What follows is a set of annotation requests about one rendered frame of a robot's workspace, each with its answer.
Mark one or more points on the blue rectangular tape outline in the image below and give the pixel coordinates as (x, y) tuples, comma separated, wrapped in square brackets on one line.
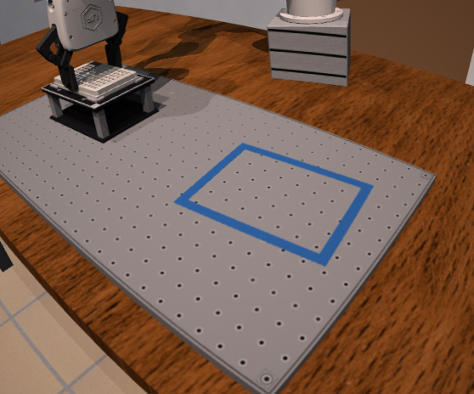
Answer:
[(335, 239)]

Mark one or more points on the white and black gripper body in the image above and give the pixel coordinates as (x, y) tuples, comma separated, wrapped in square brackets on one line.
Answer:
[(82, 23)]

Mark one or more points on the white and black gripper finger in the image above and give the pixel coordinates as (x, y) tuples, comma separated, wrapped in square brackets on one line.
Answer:
[(62, 58), (112, 48)]

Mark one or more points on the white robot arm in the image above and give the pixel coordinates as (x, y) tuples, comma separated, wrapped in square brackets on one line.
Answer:
[(310, 11)]

